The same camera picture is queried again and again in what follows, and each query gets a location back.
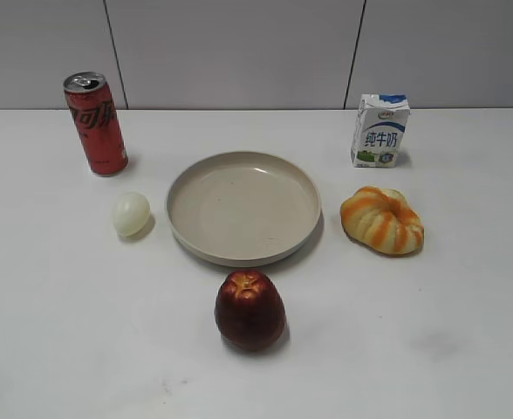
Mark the orange striped croissant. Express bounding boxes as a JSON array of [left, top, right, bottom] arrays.
[[339, 186, 424, 257]]

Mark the beige round plate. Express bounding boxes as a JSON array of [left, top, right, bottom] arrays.
[[165, 151, 322, 268]]

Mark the dark red apple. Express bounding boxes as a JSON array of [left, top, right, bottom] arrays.
[[214, 270, 286, 352]]

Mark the white egg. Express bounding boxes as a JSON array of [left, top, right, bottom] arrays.
[[112, 192, 151, 237]]

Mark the white blue milk carton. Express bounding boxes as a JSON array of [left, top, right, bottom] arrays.
[[350, 94, 411, 168]]

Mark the red soda can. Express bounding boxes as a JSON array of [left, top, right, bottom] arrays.
[[63, 72, 128, 176]]

